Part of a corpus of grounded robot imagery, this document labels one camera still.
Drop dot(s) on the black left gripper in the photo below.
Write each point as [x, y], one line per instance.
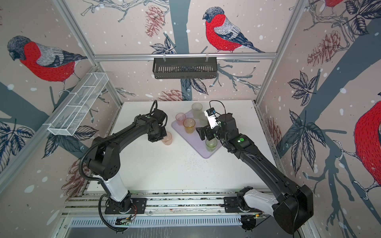
[154, 139]

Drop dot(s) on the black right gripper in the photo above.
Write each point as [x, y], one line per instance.
[203, 134]

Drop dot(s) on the yellow amber glass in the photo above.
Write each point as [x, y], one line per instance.
[189, 125]

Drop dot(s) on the lilac plastic tray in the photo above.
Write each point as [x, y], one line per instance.
[193, 139]

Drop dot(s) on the bright green glass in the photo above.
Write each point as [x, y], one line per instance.
[211, 145]

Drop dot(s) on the pale green tall glass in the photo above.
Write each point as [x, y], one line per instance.
[196, 109]

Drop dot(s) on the rose pink glass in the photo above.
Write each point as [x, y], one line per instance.
[180, 118]

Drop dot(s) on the pale green small glass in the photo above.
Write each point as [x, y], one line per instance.
[203, 120]

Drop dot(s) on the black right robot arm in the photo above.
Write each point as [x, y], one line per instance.
[289, 204]

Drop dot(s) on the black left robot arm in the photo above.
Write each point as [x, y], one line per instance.
[103, 158]

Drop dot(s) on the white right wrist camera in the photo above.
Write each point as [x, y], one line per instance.
[211, 116]

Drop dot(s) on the black wire wall basket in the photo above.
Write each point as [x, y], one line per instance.
[185, 68]

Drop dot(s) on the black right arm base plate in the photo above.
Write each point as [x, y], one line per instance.
[231, 205]

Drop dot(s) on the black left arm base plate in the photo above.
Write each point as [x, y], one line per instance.
[127, 206]

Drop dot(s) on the white mesh wall basket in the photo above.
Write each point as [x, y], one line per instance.
[80, 102]

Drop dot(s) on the aluminium rail frame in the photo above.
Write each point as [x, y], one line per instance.
[159, 202]

